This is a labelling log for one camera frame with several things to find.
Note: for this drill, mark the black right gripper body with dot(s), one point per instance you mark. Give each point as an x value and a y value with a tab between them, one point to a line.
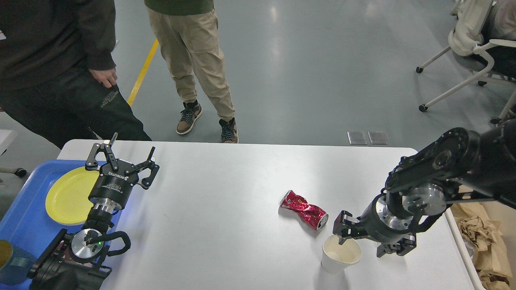
382	225

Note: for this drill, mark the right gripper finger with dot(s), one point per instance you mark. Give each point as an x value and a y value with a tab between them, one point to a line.
400	248
346	227

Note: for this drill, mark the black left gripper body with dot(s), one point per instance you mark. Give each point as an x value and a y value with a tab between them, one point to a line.
114	185

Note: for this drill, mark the crushed red soda can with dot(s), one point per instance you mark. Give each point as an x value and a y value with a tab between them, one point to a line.
312	215

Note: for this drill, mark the white paper cup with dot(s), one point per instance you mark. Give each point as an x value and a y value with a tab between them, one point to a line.
336	257

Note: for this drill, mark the yellow plate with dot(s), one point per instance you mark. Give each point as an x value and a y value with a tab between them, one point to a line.
67	201

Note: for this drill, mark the brown paper bag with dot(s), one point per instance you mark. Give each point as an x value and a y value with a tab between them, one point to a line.
495	258

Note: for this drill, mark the dark teal mug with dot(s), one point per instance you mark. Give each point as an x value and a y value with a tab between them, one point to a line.
15	263

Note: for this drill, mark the brown paper ball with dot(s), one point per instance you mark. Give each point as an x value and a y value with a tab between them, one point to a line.
478	231

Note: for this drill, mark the brown paper wad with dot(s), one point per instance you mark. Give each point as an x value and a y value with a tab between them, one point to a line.
492	280

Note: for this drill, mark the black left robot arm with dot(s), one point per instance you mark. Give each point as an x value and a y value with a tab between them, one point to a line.
74	261

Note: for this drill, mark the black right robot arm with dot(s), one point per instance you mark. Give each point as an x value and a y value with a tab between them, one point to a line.
461	166

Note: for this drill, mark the metal floor socket right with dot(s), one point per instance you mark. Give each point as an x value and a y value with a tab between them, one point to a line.
377	137

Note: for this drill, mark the metal floor socket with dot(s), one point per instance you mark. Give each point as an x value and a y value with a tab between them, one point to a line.
377	137
357	138

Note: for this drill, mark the white side table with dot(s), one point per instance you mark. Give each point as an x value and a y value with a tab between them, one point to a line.
6	138

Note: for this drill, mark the metal floor socket left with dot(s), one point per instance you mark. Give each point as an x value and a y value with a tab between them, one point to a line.
357	138

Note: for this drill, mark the person in black clothes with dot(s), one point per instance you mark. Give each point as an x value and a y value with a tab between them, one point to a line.
58	78

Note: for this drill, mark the beige plastic bin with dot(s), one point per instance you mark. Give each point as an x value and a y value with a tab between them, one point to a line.
499	213

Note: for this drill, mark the person in green sweater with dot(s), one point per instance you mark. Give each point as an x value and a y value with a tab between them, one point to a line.
187	31

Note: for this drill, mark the white office chair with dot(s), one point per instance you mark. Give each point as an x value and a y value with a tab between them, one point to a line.
470	49

